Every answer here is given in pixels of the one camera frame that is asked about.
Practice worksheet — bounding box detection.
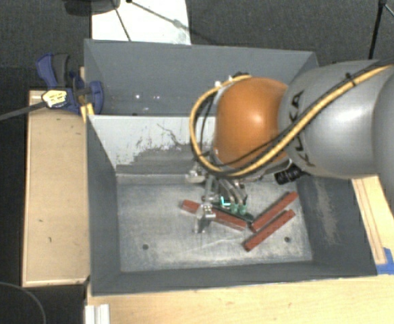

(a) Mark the dark green flat block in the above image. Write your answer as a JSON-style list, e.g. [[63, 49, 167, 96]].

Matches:
[[213, 207, 255, 223]]

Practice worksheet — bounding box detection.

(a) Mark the pale wood board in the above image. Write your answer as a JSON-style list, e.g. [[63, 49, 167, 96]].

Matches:
[[21, 89, 92, 288]]

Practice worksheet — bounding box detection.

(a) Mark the red-brown flat block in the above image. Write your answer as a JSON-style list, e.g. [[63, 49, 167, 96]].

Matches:
[[243, 209, 297, 252], [250, 190, 300, 233], [179, 198, 249, 232]]

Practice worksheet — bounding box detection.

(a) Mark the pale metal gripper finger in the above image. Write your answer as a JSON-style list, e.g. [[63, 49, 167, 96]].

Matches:
[[193, 203, 217, 234]]

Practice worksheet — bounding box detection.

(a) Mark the black cylinder on white bracket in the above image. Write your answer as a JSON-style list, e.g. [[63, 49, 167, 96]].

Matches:
[[273, 164, 308, 186]]

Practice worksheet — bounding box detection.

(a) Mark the grey metal bin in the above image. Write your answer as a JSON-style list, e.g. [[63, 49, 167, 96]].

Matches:
[[83, 38, 378, 296]]

